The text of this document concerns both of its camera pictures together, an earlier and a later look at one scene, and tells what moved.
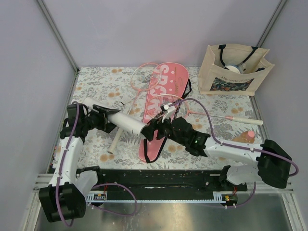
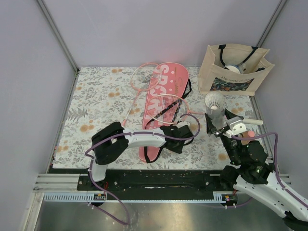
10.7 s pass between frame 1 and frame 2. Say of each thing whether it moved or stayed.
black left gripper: moved
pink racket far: stayed
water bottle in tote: stayed
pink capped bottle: stayed
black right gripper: moved
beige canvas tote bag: stayed
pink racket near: stayed
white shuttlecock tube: moved
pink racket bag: stayed
